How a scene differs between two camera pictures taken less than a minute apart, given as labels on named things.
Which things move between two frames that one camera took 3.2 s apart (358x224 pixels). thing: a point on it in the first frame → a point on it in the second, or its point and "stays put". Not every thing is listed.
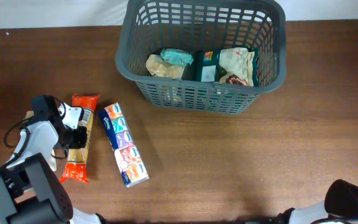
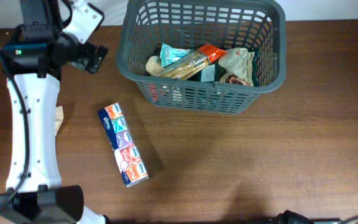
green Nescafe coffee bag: (209, 70) → (238, 65)
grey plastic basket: (198, 25) stays put
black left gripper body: (78, 137) → (95, 59)
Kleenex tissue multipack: (125, 149) stays put
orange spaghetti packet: (76, 170) → (201, 58)
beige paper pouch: (159, 67) stays put
